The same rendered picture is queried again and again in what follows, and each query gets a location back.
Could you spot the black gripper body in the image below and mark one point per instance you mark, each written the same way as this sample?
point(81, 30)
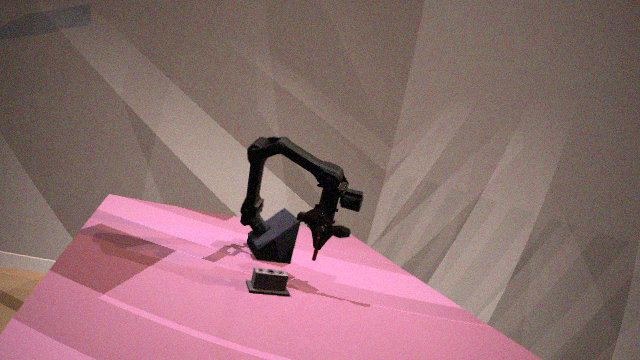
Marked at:
point(338, 231)

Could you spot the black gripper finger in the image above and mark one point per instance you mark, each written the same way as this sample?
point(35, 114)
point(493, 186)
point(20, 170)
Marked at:
point(315, 233)
point(323, 239)

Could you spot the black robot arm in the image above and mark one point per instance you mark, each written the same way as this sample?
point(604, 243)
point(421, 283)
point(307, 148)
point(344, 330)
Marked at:
point(328, 175)

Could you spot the red peg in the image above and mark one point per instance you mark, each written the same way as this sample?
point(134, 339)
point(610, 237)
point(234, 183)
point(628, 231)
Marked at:
point(315, 250)

